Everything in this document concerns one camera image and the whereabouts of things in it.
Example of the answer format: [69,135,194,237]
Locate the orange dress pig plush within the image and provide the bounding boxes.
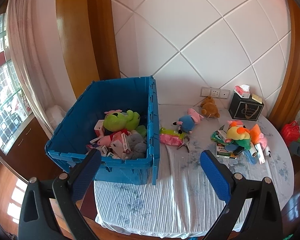
[250,124,268,151]

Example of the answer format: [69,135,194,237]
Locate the yellow green duck plush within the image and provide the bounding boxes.
[226,126,251,150]

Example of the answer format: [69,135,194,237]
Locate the pink green snack bag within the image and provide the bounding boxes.
[159,127,185,146]

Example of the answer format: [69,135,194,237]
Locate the white goose plush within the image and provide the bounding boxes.
[263,145,271,157]

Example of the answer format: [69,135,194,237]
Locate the white lint roller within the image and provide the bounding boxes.
[255,143,266,164]

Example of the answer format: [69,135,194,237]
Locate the pink labelled box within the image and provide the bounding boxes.
[228,120,243,128]

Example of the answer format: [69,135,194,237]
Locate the green medicine box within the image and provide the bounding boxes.
[216,144,237,159]

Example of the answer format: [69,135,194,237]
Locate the metal clamp tool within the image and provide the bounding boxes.
[177,136,190,153]

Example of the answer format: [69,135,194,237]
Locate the red plastic bag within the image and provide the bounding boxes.
[280,121,300,147]

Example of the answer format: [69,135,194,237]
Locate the black gift bag box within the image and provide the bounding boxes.
[229,92,264,121]

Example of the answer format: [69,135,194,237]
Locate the wooden window cabinet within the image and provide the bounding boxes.
[6,118,61,180]

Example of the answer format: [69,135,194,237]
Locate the yellow sticky note pad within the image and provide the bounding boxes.
[251,94,263,104]

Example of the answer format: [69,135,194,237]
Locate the green wipes packet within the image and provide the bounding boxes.
[210,131,228,145]

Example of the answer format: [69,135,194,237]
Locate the blue plastic storage crate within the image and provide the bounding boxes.
[45,76,160,185]

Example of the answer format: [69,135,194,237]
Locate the brown teddy bear plush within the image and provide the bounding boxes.
[200,96,220,118]

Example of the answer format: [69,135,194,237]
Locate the pink pig plush in crate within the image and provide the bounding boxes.
[97,135,113,147]

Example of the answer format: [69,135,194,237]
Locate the red white small box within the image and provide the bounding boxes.
[94,120,104,137]

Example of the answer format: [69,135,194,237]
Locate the blue pink pig plush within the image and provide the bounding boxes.
[172,108,204,134]

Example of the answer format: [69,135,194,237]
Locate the grey plush toy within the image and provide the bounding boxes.
[127,133,147,160]

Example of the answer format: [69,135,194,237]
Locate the green frog plush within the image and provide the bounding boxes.
[103,109,140,132]

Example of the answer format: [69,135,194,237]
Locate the pink sheer curtain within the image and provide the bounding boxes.
[5,0,77,133]

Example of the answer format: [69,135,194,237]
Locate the white wall socket panel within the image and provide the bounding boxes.
[200,87,230,99]

